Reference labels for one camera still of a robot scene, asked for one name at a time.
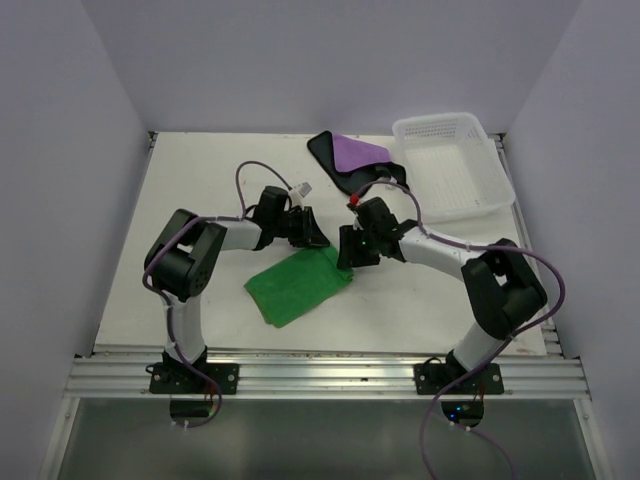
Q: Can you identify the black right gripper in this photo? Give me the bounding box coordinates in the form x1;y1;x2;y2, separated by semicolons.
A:
337;224;381;269

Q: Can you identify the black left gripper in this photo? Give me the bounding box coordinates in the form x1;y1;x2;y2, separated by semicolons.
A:
272;206;329;247

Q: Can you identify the green microfiber towel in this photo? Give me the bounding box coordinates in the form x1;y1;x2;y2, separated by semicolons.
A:
244;245;354;328

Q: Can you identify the black and purple towel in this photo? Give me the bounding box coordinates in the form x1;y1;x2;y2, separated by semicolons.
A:
306;131;408;196

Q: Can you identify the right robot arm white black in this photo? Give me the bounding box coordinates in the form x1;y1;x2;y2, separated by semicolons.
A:
337;195;548;393

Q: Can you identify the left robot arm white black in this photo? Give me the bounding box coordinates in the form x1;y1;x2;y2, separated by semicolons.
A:
142;186;330;393

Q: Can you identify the white plastic basket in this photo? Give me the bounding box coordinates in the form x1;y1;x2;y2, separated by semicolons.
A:
392;112;516;223

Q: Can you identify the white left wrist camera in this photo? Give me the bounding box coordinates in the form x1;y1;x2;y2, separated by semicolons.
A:
288;182;312;205

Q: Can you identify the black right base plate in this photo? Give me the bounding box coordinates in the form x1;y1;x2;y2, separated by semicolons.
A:
413;361;505;396

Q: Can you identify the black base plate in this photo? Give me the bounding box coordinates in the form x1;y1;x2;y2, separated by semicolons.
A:
145;362;240;395
413;361;505;396

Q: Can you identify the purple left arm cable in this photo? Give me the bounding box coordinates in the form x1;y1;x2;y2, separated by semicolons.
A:
142;160;301;426

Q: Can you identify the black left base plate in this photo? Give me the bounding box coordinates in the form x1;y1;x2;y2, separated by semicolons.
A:
145;362;240;395

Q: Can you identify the aluminium mounting rail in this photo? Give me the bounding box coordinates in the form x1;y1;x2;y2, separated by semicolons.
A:
63;349;590;400

